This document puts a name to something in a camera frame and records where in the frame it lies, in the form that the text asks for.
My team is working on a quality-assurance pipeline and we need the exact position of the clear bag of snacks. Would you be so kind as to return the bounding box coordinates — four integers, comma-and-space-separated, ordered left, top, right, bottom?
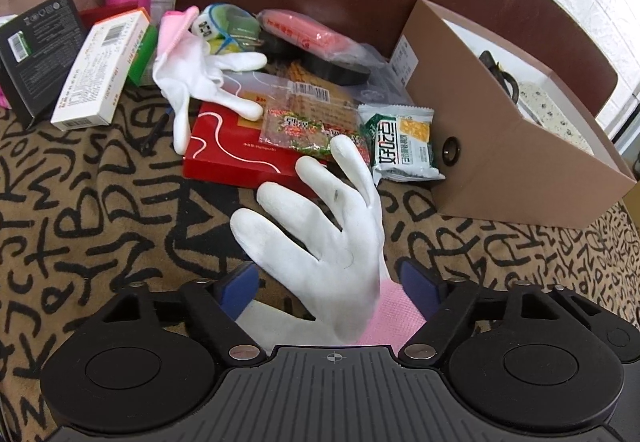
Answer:
220, 71, 372, 164

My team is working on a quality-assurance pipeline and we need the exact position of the black tape roll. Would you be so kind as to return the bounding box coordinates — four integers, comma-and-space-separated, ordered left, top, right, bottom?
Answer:
299, 45, 372, 86

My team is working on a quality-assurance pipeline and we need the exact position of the black box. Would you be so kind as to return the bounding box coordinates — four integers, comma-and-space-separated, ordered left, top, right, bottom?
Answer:
0, 0, 87, 131

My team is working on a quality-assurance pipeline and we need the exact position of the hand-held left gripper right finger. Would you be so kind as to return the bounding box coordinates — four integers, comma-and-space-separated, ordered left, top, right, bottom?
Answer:
397, 259, 567, 366

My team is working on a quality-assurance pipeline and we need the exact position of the small red box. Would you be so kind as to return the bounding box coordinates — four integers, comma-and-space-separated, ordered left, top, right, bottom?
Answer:
79, 2, 139, 31

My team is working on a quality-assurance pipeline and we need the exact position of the green box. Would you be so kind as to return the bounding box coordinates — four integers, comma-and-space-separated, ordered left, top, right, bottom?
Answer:
126, 24, 159, 88

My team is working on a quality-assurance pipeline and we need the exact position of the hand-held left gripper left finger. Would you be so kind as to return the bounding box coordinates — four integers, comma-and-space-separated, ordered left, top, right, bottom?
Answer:
100, 261, 267, 366

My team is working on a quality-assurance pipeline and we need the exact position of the green and blue round toy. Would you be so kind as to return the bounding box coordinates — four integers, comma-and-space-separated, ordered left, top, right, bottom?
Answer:
192, 3, 262, 55

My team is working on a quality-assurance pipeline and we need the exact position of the pink item in clear bag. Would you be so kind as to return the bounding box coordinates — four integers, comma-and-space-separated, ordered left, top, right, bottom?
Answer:
256, 8, 362, 66

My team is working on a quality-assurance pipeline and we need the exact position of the black pen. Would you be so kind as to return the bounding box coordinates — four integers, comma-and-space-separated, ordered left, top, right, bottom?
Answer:
139, 106, 174, 156

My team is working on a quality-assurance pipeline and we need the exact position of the white glove with pink cuff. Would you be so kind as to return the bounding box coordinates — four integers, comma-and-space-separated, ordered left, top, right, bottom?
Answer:
152, 6, 269, 154
229, 136, 432, 348

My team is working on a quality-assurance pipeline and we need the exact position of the white and orange medicine box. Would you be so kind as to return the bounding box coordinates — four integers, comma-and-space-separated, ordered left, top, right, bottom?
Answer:
50, 8, 152, 132

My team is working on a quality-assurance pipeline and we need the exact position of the brown cardboard box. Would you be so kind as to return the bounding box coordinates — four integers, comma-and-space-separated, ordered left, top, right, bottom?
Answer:
390, 0, 637, 229

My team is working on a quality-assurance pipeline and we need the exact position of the letter print cloth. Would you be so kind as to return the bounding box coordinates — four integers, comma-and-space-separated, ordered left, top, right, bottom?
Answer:
0, 81, 640, 442

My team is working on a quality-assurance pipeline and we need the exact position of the green and white snack packet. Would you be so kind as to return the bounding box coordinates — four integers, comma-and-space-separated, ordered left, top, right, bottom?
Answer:
357, 103, 446, 184

